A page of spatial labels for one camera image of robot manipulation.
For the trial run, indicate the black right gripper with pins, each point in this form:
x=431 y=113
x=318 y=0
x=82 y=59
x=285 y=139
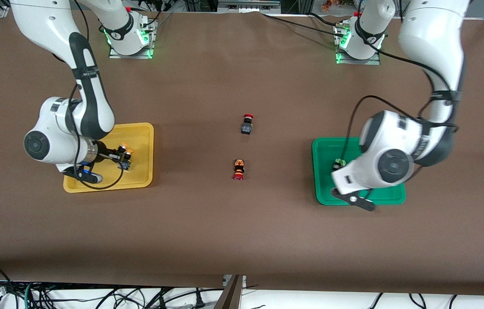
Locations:
x=105 y=153

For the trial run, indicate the yellow push button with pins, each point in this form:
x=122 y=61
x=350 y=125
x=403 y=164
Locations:
x=124 y=148

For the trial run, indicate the green push button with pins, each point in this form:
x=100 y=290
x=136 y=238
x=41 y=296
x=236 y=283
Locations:
x=339 y=162

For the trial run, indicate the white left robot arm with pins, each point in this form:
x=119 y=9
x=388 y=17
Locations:
x=430 y=34

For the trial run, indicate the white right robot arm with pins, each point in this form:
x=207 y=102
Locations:
x=48 y=21

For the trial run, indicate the yellow plastic tray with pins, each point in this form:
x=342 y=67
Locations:
x=138 y=137

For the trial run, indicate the red button with orange base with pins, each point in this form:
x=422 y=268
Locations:
x=238 y=169

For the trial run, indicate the red button with black base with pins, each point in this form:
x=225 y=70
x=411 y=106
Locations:
x=247 y=127

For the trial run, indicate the brown table cover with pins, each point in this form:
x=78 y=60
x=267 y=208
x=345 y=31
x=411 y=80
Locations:
x=242 y=236

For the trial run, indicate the green plastic tray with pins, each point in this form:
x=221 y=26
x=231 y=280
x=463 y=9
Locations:
x=323 y=171

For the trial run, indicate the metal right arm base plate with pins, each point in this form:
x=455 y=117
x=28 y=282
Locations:
x=149 y=45

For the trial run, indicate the dark table leg with bracket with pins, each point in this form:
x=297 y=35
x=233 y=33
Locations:
x=229 y=298

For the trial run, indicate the aluminium corner bracket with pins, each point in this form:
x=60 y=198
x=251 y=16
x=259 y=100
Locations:
x=1 y=9

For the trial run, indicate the aluminium frame rail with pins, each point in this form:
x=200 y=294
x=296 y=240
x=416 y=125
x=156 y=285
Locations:
x=248 y=6

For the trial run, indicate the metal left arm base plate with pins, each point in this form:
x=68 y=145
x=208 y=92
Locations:
x=355 y=61

